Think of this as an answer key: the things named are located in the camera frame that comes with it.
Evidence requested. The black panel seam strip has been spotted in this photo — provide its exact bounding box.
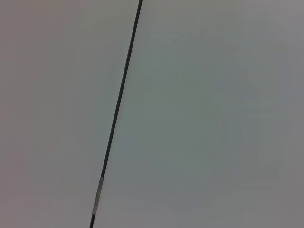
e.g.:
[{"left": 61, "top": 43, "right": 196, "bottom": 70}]
[{"left": 89, "top": 0, "right": 143, "bottom": 228}]

